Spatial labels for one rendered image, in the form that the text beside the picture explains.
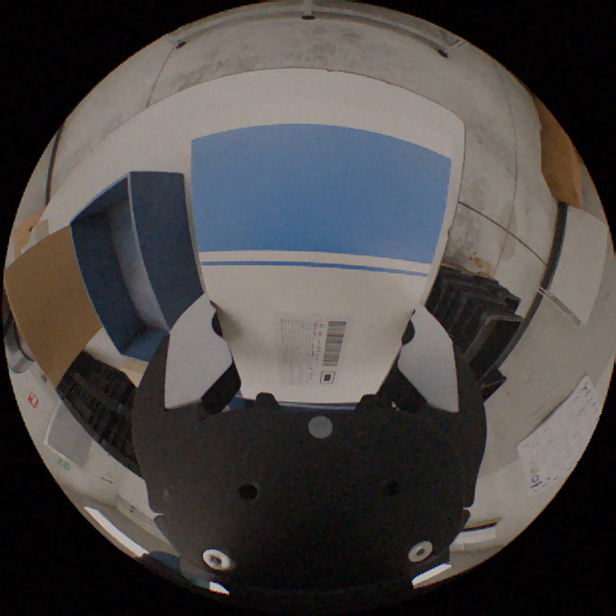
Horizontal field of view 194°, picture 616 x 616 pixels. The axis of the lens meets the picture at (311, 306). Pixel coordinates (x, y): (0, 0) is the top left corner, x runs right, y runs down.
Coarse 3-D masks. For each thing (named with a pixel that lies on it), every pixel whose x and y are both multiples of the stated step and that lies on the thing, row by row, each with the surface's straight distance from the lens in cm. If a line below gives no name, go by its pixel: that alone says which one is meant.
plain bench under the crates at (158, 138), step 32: (192, 96) 25; (224, 96) 22; (256, 96) 21; (288, 96) 20; (320, 96) 20; (352, 96) 20; (384, 96) 22; (416, 96) 24; (128, 128) 32; (160, 128) 26; (448, 128) 24; (96, 160) 38; (128, 160) 29; (160, 160) 24; (64, 192) 54; (96, 192) 36; (448, 192) 22; (64, 224) 54; (192, 224) 21; (448, 224) 22; (96, 352) 76
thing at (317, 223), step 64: (192, 128) 10; (256, 128) 9; (320, 128) 9; (384, 128) 9; (192, 192) 10; (256, 192) 8; (320, 192) 8; (384, 192) 8; (256, 256) 9; (320, 256) 8; (384, 256) 9; (256, 320) 10; (320, 320) 10; (384, 320) 11; (256, 384) 15; (320, 384) 15
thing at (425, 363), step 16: (416, 320) 10; (432, 320) 11; (416, 336) 9; (432, 336) 9; (448, 336) 10; (400, 352) 8; (416, 352) 8; (432, 352) 8; (448, 352) 9; (400, 368) 7; (416, 368) 7; (432, 368) 8; (448, 368) 8; (400, 384) 7; (416, 384) 7; (432, 384) 7; (448, 384) 8; (400, 400) 8; (416, 400) 7; (432, 400) 7; (448, 400) 7
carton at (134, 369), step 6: (126, 360) 35; (132, 360) 35; (126, 366) 34; (132, 366) 33; (138, 366) 33; (144, 366) 32; (126, 372) 36; (132, 372) 33; (138, 372) 32; (132, 378) 36; (138, 378) 34; (138, 384) 37
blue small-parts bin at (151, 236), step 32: (128, 192) 24; (160, 192) 18; (96, 224) 31; (128, 224) 28; (160, 224) 18; (96, 256) 30; (128, 256) 29; (160, 256) 17; (192, 256) 21; (96, 288) 30; (128, 288) 32; (160, 288) 17; (192, 288) 21; (128, 320) 33; (160, 320) 31; (128, 352) 32
